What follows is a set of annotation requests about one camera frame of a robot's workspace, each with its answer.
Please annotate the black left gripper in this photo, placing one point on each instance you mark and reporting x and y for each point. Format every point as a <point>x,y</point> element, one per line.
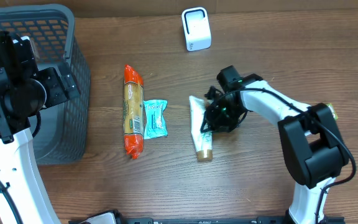
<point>60,84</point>

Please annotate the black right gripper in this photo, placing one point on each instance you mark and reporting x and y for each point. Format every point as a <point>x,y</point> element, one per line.
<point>213,119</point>

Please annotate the white floral cream tube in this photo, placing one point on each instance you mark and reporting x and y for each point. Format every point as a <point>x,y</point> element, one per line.
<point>202,141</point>

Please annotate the teal snack packet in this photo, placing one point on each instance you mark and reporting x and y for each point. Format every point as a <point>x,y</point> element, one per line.
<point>155,126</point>

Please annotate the orange spaghetti pasta packet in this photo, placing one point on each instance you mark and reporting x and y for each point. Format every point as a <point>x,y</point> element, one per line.
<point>133,112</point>

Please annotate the green jasmine tea pouch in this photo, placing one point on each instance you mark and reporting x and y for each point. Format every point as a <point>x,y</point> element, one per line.
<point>334,114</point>

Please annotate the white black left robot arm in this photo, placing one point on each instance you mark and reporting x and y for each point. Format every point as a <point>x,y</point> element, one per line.
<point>26,90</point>

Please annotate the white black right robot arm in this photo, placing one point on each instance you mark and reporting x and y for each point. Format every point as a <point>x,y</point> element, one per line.
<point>313,149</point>

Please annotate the white barcode scanner stand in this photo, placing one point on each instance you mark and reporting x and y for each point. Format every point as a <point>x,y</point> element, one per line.
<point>196,28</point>

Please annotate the grey plastic shopping basket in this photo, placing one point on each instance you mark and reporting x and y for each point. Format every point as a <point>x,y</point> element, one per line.
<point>62,135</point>

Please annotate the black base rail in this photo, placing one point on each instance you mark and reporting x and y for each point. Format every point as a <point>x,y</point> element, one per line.
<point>115,217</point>

